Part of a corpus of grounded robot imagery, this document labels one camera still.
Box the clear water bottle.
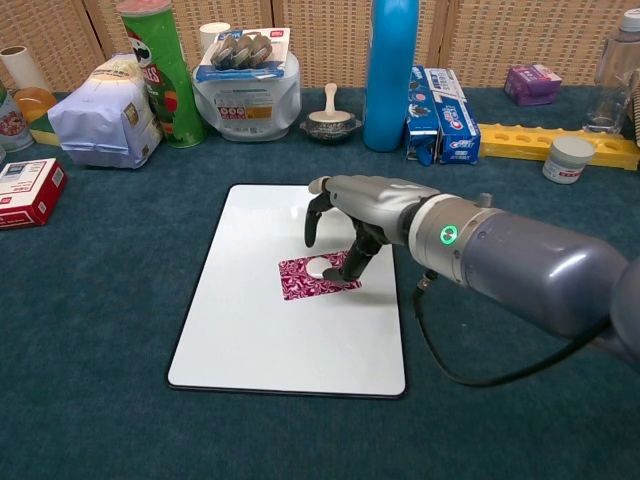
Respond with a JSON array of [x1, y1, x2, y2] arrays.
[[582, 10, 640, 136]]

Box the blue plastic bottle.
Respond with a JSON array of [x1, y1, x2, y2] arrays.
[[361, 0, 420, 152]]

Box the orange translucent bottle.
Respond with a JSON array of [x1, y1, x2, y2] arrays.
[[13, 86, 59, 124]]

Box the white jar grey lid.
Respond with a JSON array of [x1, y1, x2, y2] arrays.
[[541, 136, 596, 186]]

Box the dark patterned mortar bowl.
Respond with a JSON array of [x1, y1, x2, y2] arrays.
[[299, 111, 363, 145]]

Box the white paper bag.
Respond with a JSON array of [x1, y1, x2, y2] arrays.
[[47, 52, 164, 170]]

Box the pink patterned card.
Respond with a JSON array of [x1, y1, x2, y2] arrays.
[[277, 252, 362, 302]]

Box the Crest toothpaste box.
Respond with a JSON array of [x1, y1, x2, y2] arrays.
[[423, 68, 482, 166]]

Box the woven folding screen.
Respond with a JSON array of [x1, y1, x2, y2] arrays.
[[0, 0, 640, 94]]

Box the green yellow sponge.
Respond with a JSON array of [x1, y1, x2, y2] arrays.
[[28, 112, 64, 147]]

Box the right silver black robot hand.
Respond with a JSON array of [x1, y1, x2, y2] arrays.
[[303, 174, 441, 285]]

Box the white paper cup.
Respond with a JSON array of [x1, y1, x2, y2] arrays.
[[199, 22, 231, 54]]

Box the blue Oreo box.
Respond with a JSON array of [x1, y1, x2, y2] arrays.
[[403, 64, 441, 166]]

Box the purple small box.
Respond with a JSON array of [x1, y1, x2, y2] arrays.
[[503, 63, 564, 107]]

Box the teal table cloth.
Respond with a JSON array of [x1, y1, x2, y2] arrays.
[[0, 84, 640, 480]]

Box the white rectangular board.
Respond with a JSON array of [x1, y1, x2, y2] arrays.
[[166, 183, 408, 400]]

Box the binder clips package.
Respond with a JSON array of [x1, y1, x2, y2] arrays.
[[195, 27, 292, 83]]

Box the clear plastic container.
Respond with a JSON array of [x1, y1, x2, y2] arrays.
[[192, 49, 302, 142]]

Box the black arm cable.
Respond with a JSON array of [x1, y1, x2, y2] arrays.
[[410, 269, 616, 387]]

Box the cardboard tube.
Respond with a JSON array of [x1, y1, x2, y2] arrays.
[[0, 45, 53, 94]]

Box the yellow block with holes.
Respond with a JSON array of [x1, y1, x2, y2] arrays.
[[478, 122, 640, 173]]

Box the green Pringles can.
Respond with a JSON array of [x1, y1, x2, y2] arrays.
[[117, 0, 209, 150]]

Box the red white card box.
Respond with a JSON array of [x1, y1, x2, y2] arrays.
[[0, 157, 69, 231]]

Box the white pill bottle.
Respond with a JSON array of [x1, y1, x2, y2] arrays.
[[0, 79, 35, 153]]

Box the kraft spiral notebook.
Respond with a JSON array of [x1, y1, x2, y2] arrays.
[[624, 79, 640, 149]]

